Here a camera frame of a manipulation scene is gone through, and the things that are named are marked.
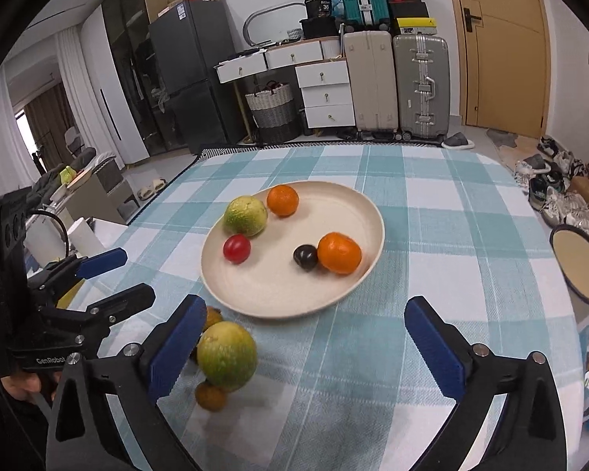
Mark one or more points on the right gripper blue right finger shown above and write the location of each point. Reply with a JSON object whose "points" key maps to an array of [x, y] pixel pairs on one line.
{"points": [[471, 375]]}

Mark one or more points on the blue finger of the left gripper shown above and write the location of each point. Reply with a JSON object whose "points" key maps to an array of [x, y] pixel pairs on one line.
{"points": [[96, 265]]}

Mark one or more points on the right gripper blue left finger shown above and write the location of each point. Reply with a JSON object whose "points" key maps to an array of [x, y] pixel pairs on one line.
{"points": [[150, 374]]}

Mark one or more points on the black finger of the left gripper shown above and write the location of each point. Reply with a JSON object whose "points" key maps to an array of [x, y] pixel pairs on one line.
{"points": [[123, 305]]}

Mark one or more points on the green-orange round citrus fruit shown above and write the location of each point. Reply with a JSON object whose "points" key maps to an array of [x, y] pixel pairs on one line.
{"points": [[227, 355]]}

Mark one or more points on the brown longan fruit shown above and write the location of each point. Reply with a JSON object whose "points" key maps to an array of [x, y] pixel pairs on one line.
{"points": [[210, 397]]}

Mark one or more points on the red tomato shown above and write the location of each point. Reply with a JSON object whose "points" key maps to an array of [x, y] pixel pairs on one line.
{"points": [[237, 249]]}

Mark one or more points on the yellow-green guava fruit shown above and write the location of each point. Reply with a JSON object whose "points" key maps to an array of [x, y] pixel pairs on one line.
{"points": [[245, 215]]}

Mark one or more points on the orange mandarin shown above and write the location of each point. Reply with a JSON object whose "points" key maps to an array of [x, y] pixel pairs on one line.
{"points": [[282, 200], [339, 253]]}

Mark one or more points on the dark purple plum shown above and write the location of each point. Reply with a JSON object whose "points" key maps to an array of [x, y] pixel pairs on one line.
{"points": [[306, 257]]}

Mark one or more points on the person's left hand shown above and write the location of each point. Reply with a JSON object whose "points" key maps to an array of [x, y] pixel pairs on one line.
{"points": [[23, 386]]}

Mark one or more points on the white paper towel roll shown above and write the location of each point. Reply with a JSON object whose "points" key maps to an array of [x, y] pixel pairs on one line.
{"points": [[84, 240]]}

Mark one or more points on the brown longan near plate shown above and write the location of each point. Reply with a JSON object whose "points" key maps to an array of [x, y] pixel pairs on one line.
{"points": [[213, 316]]}

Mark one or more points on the teal checked tablecloth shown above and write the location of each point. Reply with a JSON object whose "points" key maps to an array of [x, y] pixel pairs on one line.
{"points": [[346, 389]]}

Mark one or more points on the cream round plate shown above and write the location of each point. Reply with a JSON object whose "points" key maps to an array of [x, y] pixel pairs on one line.
{"points": [[269, 284]]}

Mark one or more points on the round mirror tray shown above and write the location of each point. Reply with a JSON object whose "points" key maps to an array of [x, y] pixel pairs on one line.
{"points": [[570, 247]]}

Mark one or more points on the woven laundry basket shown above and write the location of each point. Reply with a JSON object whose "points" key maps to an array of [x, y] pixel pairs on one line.
{"points": [[274, 112]]}

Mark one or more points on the dark glass wardrobe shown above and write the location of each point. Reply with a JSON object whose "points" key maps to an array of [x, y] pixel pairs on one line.
{"points": [[126, 24]]}

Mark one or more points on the black refrigerator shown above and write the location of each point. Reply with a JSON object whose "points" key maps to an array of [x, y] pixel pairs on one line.
{"points": [[189, 41]]}

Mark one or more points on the silver suitcase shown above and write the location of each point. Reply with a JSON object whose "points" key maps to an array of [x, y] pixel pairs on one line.
{"points": [[423, 87]]}

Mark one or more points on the beige suitcase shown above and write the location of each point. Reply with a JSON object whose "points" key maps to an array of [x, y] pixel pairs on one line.
{"points": [[369, 56]]}

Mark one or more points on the wooden door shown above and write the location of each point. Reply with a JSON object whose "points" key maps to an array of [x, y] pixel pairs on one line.
{"points": [[504, 64]]}

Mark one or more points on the stacked shoe boxes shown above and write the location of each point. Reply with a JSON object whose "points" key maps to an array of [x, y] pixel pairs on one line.
{"points": [[410, 17]]}

